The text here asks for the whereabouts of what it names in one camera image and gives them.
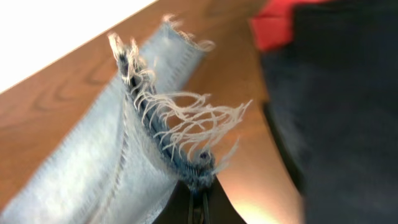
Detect light blue denim jeans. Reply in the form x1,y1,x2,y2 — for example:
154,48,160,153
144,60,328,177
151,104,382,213
1,14,248,223

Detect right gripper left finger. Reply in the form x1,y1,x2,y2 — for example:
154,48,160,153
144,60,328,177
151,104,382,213
153,181,195,224

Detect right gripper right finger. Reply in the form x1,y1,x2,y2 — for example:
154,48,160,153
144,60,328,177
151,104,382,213
199,178,246,224

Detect navy blue folded garment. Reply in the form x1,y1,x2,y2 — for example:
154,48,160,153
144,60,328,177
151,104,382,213
262,0,397,224

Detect red t-shirt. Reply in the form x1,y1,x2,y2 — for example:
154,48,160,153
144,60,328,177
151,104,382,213
251,1,335,54

